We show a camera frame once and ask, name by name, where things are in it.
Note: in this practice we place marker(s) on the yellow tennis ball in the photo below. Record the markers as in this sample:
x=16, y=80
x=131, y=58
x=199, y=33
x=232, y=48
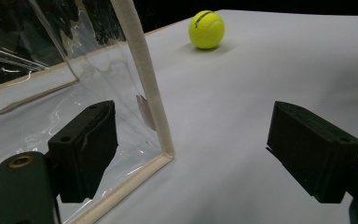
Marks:
x=205, y=31

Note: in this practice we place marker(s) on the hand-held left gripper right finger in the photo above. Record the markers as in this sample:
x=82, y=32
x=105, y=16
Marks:
x=313, y=152

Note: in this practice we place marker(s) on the clear plastic bag beige trim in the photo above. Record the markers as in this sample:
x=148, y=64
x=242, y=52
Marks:
x=146, y=81

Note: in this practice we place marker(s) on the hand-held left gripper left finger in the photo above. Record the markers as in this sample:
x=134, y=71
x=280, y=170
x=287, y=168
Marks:
x=84, y=155

